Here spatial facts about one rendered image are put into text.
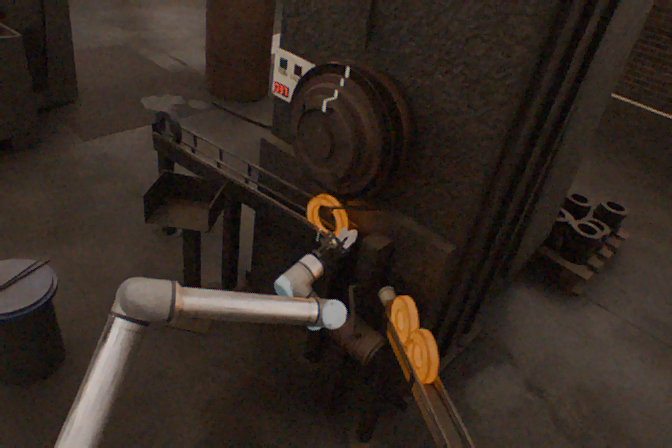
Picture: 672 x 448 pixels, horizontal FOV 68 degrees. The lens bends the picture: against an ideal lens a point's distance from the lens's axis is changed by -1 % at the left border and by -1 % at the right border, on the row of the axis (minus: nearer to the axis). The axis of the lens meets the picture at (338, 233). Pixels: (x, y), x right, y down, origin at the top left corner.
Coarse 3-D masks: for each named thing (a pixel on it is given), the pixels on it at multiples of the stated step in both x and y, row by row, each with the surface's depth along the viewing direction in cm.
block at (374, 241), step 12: (372, 240) 179; (384, 240) 180; (360, 252) 182; (372, 252) 177; (384, 252) 180; (360, 264) 184; (372, 264) 180; (384, 264) 186; (360, 276) 186; (372, 276) 183; (360, 288) 188; (372, 288) 189
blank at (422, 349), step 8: (416, 336) 150; (424, 336) 145; (432, 336) 146; (408, 344) 155; (416, 344) 150; (424, 344) 144; (432, 344) 144; (408, 352) 155; (416, 352) 153; (424, 352) 144; (432, 352) 143; (416, 360) 152; (424, 360) 144; (432, 360) 142; (416, 368) 150; (424, 368) 144; (432, 368) 142; (424, 376) 144; (432, 376) 144
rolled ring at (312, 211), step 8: (312, 200) 192; (320, 200) 189; (328, 200) 187; (336, 200) 187; (312, 208) 194; (312, 216) 196; (336, 216) 187; (344, 216) 186; (320, 224) 198; (336, 224) 188; (344, 224) 187; (336, 232) 190
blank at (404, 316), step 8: (400, 304) 161; (408, 304) 157; (392, 312) 168; (400, 312) 165; (408, 312) 156; (416, 312) 156; (392, 320) 168; (400, 320) 166; (408, 320) 155; (416, 320) 155; (400, 328) 164; (408, 328) 155; (416, 328) 155; (400, 336) 161; (408, 336) 156
